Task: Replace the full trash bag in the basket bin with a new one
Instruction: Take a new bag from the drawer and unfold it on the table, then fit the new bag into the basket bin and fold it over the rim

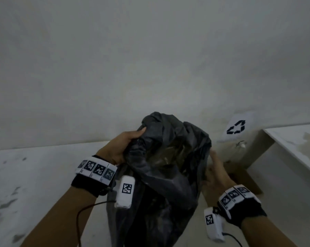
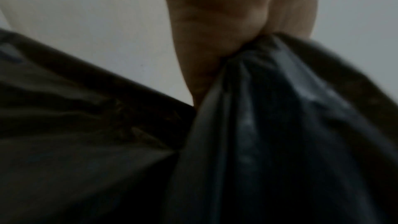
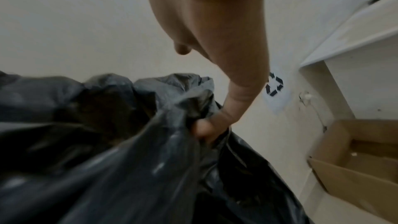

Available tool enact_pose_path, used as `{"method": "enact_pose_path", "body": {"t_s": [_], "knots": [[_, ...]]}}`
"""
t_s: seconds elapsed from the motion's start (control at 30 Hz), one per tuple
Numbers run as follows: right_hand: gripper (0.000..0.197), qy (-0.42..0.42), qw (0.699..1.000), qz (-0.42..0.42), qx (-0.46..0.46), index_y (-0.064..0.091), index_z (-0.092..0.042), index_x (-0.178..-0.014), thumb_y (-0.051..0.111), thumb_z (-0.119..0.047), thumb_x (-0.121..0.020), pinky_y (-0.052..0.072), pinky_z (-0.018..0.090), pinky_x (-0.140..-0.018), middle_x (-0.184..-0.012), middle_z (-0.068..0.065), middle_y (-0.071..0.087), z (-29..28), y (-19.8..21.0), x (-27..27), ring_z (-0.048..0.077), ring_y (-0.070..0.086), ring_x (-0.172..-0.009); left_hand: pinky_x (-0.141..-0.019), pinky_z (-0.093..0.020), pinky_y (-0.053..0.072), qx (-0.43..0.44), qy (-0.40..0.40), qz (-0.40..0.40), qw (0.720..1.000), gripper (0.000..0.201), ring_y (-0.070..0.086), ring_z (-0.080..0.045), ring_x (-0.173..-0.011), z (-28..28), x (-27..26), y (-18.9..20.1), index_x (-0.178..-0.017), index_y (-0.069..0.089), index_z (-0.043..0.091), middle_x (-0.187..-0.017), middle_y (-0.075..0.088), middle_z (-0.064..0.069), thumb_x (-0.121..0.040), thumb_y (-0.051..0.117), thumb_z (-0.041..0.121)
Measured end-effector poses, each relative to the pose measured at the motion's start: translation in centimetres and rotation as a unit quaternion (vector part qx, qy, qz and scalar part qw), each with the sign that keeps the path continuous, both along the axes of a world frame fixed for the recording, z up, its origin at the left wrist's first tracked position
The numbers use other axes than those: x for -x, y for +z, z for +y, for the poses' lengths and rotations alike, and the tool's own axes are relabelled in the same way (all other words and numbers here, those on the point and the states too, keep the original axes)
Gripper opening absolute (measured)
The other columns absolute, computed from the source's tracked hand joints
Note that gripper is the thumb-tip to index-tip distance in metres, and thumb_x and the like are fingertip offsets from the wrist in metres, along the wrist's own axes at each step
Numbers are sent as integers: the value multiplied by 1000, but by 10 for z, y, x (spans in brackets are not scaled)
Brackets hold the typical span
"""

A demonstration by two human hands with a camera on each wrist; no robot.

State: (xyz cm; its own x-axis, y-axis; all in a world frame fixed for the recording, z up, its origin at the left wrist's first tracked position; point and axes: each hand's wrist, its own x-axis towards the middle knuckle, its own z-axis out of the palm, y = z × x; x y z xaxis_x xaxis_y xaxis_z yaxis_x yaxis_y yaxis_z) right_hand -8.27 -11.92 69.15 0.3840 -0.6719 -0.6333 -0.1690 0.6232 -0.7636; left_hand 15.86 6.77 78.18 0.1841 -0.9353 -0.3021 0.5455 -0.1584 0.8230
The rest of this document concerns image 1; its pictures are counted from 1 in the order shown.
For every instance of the person's right hand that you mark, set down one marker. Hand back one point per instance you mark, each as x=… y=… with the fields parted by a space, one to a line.
x=219 y=180

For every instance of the person's left hand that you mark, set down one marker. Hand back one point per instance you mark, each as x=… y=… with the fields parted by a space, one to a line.
x=116 y=149

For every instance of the new black trash bag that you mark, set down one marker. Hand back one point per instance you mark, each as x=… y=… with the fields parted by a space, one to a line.
x=157 y=131

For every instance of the person's left forearm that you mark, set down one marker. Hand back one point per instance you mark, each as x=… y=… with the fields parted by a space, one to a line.
x=59 y=218

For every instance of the brown cardboard box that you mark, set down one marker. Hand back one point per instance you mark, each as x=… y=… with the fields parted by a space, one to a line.
x=245 y=177

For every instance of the white paper scrap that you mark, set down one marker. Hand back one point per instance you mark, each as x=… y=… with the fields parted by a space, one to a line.
x=241 y=144

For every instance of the right wristband with markers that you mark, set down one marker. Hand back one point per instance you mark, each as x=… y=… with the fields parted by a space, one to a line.
x=247 y=210

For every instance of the wristband with markers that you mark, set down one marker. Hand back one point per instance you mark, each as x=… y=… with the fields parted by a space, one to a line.
x=247 y=210
x=88 y=183

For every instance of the left wristband with markers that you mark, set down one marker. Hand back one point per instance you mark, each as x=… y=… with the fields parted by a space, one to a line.
x=88 y=183

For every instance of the black recycling symbol sticker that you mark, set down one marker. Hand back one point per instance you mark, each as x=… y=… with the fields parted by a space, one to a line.
x=236 y=127

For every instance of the white table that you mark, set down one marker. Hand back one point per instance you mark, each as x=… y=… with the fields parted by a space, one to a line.
x=28 y=177

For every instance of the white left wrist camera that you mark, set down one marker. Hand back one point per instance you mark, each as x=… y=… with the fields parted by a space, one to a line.
x=125 y=192

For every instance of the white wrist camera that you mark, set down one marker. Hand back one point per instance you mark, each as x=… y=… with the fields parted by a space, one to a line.
x=214 y=226
x=125 y=192

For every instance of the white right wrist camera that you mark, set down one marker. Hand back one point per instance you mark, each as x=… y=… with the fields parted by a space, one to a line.
x=214 y=226

